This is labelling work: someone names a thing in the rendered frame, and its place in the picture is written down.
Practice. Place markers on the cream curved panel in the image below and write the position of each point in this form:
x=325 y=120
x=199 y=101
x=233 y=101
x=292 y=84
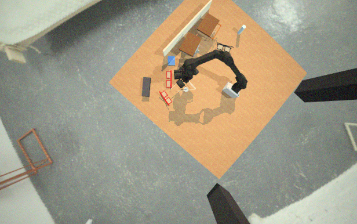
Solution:
x=186 y=28

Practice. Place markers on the red-framed clear glasses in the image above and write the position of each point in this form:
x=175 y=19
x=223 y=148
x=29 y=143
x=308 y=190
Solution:
x=164 y=94

